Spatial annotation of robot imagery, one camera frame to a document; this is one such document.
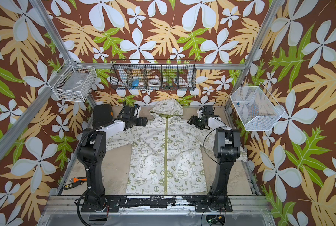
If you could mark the orange adjustable wrench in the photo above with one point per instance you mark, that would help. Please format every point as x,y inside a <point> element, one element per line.
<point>78,179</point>

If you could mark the white tape roll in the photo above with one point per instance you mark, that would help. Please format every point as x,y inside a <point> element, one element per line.
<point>154,83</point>

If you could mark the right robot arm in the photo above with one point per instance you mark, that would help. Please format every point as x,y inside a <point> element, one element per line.
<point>226,150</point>

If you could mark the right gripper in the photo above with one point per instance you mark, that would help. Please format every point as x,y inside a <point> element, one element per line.
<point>194,120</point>

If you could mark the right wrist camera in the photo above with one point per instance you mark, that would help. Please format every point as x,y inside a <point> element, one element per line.
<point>208,110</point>

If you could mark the white wire basket left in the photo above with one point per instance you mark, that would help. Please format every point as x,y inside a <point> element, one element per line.
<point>74,82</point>

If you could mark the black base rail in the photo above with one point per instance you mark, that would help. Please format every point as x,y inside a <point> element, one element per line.
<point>156,202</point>

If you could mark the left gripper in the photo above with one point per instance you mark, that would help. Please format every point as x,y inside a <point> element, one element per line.
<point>140,121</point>

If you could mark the white green printed jacket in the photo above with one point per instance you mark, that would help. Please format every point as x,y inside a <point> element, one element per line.
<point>166,156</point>

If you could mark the black plastic case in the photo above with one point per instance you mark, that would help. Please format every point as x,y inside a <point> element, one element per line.
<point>102,115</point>

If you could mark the white mesh basket right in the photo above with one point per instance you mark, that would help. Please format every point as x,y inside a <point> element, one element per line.
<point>257,108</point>

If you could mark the blue object in basket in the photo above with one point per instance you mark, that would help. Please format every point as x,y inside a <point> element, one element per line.
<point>135,83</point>

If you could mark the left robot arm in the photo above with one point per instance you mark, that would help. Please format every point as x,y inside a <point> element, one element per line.
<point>91,149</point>

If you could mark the black wire basket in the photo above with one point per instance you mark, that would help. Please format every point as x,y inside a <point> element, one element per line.
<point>173,74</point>

